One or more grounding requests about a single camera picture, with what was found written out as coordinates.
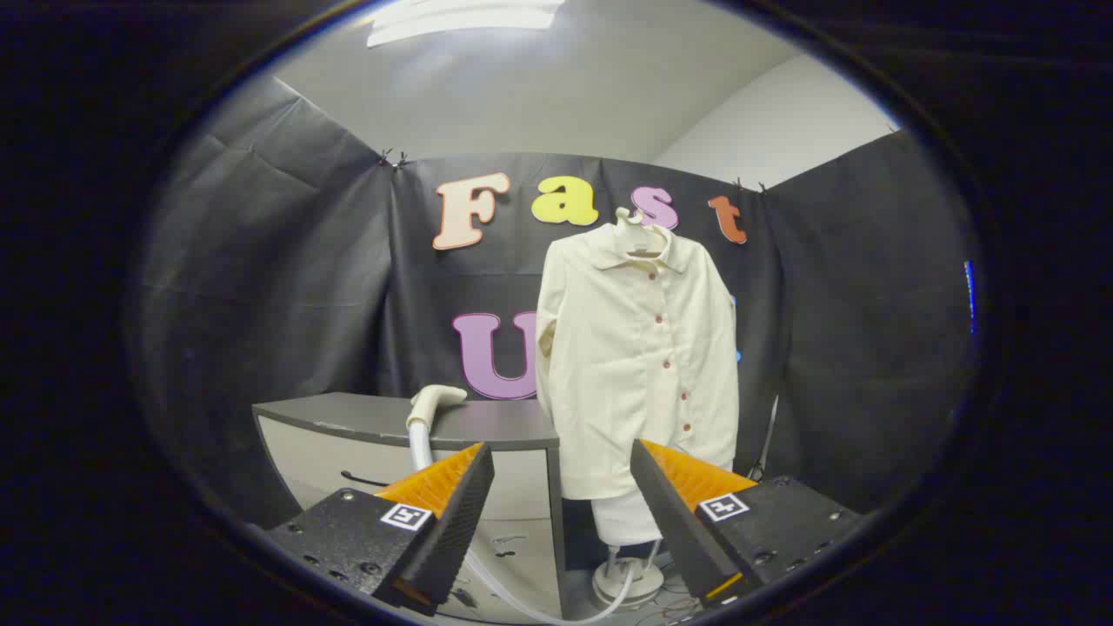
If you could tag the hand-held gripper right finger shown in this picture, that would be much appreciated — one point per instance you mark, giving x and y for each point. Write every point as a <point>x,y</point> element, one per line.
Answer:
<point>678,522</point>

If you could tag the white round stand base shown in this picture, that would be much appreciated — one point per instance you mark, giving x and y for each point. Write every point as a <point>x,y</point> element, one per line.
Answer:
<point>622,584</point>

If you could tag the cream button shirt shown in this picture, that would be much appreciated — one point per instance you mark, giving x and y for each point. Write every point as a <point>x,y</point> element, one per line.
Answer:
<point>626,374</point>

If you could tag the white mannequin torso form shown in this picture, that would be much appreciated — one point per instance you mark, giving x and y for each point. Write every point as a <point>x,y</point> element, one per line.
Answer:
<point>626,522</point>

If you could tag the grey cabinet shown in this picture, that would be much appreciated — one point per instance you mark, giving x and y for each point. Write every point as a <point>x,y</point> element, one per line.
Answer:
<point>348,413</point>

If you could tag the ceiling light panel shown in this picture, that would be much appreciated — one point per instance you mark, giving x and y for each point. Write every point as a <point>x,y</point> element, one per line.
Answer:
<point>461,22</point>

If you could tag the white clothes hanger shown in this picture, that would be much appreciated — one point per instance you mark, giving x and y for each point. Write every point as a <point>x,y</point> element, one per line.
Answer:
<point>628,224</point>

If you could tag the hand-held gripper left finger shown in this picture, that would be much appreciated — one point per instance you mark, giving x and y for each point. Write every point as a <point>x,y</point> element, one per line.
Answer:
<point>452,522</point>

